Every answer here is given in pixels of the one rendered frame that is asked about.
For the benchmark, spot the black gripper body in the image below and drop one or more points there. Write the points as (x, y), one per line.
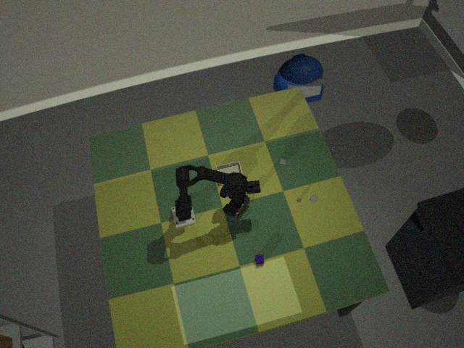
(231, 209)

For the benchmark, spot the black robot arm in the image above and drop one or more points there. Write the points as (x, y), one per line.
(233, 182)

